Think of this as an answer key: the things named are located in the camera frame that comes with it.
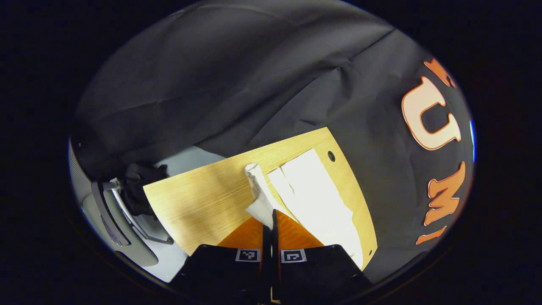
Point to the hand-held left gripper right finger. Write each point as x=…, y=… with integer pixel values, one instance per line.
x=317, y=271

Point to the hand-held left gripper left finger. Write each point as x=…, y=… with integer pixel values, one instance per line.
x=220, y=271

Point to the white jeans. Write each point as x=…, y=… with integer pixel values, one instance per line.
x=313, y=190

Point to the grey office chair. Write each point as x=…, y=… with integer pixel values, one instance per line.
x=127, y=237

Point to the dark cloth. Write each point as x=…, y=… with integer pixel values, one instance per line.
x=139, y=190

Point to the black backdrop cloth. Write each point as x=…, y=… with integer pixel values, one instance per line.
x=211, y=84

